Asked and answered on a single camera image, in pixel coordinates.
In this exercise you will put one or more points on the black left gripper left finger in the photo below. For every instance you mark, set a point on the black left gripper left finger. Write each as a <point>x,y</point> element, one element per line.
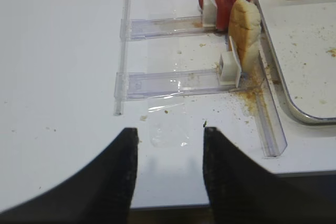
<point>101,192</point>

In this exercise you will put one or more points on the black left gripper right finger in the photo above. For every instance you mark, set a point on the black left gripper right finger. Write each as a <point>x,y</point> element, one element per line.
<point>241,191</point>

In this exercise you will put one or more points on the white bread bun slice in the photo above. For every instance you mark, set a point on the white bread bun slice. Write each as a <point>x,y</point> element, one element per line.
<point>245,28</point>

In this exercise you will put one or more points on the clear acrylic side bar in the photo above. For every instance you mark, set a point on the clear acrylic side bar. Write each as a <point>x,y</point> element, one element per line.
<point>257,98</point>

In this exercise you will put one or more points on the clear tape patch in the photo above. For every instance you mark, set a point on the clear tape patch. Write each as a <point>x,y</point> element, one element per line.
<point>168,124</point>

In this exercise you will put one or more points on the thin clear acrylic strip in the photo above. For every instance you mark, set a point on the thin clear acrylic strip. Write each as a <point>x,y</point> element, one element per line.
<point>123,43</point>

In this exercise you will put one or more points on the white plastic pusher block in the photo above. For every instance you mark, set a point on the white plastic pusher block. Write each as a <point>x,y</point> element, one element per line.
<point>230,69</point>

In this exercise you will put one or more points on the metal baking tray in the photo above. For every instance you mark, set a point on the metal baking tray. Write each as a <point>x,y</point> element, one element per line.
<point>301,34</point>

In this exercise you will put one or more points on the clear acrylic lane rail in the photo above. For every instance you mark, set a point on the clear acrylic lane rail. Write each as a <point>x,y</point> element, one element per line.
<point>137,86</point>

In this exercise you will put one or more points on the clear acrylic tomato rail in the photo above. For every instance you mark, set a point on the clear acrylic tomato rail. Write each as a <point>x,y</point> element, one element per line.
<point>141,29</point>

